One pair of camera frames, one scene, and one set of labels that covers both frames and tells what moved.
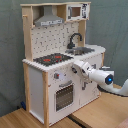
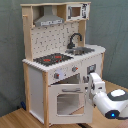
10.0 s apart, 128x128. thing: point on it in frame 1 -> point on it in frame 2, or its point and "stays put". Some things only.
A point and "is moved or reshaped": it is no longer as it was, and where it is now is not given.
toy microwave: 78,12 stays put
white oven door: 64,97 is moved or reshaped
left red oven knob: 56,75 stays put
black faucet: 70,45 stays put
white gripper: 83,66 -> 96,84
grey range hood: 48,17 stays put
